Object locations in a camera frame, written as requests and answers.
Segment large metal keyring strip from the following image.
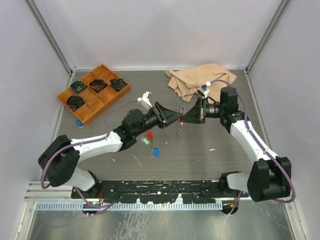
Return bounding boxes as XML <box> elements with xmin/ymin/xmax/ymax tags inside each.
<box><xmin>177</xmin><ymin>103</ymin><xmax>185</xmax><ymax>135</ymax></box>

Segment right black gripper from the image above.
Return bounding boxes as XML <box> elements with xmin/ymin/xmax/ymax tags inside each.
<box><xmin>179</xmin><ymin>96</ymin><xmax>225</xmax><ymax>125</ymax></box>

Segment blue tag key by tray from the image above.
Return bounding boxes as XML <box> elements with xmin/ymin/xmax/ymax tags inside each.
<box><xmin>75</xmin><ymin>120</ymin><xmax>84</xmax><ymax>128</ymax></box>

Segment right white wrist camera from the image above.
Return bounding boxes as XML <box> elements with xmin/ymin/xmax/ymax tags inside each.
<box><xmin>197</xmin><ymin>84</ymin><xmax>210</xmax><ymax>99</ymax></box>

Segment perforated metal cable rail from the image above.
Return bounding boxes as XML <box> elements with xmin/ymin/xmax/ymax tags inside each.
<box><xmin>35</xmin><ymin>199</ymin><xmax>223</xmax><ymax>211</ymax></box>

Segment green tag key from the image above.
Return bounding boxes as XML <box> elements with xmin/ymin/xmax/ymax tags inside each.
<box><xmin>141</xmin><ymin>137</ymin><xmax>151</xmax><ymax>146</ymax></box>

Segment dark coiled item top left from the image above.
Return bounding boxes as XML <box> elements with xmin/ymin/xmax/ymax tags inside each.
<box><xmin>69</xmin><ymin>80</ymin><xmax>87</xmax><ymax>94</ymax></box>

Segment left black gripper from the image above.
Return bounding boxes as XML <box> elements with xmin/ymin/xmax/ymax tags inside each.
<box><xmin>133</xmin><ymin>101</ymin><xmax>183</xmax><ymax>137</ymax></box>

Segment blue tag key centre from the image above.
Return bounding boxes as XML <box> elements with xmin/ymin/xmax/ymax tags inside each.
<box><xmin>152</xmin><ymin>147</ymin><xmax>160</xmax><ymax>158</ymax></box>

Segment beige crumpled cloth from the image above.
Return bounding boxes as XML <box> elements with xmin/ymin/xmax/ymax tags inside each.
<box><xmin>164</xmin><ymin>63</ymin><xmax>237</xmax><ymax>102</ymax></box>

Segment orange compartment tray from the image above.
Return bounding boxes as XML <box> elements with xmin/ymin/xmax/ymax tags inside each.
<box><xmin>57</xmin><ymin>64</ymin><xmax>131</xmax><ymax>126</ymax></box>

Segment dark coiled item top right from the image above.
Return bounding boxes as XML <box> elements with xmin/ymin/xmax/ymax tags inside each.
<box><xmin>110</xmin><ymin>78</ymin><xmax>127</xmax><ymax>92</ymax></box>

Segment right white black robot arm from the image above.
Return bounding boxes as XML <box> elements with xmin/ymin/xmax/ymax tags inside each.
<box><xmin>181</xmin><ymin>85</ymin><xmax>293</xmax><ymax>202</ymax></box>

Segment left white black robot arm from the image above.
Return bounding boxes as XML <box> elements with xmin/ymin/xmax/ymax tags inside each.
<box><xmin>38</xmin><ymin>102</ymin><xmax>182</xmax><ymax>198</ymax></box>

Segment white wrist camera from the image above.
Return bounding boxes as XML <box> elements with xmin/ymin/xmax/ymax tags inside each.
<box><xmin>141</xmin><ymin>91</ymin><xmax>153</xmax><ymax>110</ymax></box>
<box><xmin>197</xmin><ymin>84</ymin><xmax>210</xmax><ymax>99</ymax></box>

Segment dark coiled item top middle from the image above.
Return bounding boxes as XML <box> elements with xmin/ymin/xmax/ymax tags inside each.
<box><xmin>89</xmin><ymin>79</ymin><xmax>108</xmax><ymax>93</ymax></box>

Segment red tag key on table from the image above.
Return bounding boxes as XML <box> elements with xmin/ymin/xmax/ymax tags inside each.
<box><xmin>146</xmin><ymin>131</ymin><xmax>153</xmax><ymax>140</ymax></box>

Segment dark coiled item bottom left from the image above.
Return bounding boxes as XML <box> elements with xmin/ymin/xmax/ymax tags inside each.
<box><xmin>66</xmin><ymin>95</ymin><xmax>85</xmax><ymax>112</ymax></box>

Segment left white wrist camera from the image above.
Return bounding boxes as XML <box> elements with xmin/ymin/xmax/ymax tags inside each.
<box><xmin>141</xmin><ymin>91</ymin><xmax>153</xmax><ymax>110</ymax></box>

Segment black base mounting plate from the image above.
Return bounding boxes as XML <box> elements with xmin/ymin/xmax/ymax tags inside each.
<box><xmin>82</xmin><ymin>180</ymin><xmax>239</xmax><ymax>204</ymax></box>

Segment dark coiled item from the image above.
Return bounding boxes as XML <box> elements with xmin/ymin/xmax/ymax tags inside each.
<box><xmin>89</xmin><ymin>79</ymin><xmax>108</xmax><ymax>93</ymax></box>
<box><xmin>69</xmin><ymin>80</ymin><xmax>87</xmax><ymax>94</ymax></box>
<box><xmin>66</xmin><ymin>95</ymin><xmax>85</xmax><ymax>112</ymax></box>
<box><xmin>110</xmin><ymin>78</ymin><xmax>127</xmax><ymax>92</ymax></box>

